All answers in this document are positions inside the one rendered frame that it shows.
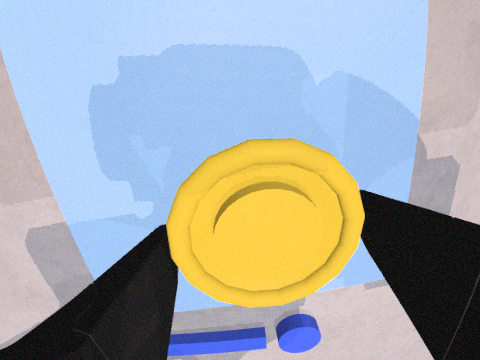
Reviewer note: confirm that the yellow plate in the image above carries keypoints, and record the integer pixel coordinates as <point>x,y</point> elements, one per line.
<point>265,222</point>

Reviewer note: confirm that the light blue flat mat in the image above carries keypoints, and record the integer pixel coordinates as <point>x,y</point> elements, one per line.
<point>124,99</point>

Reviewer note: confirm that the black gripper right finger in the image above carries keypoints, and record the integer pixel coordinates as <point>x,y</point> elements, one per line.
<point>432,263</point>

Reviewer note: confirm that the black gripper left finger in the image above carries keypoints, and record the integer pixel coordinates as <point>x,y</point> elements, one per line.
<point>126,314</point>

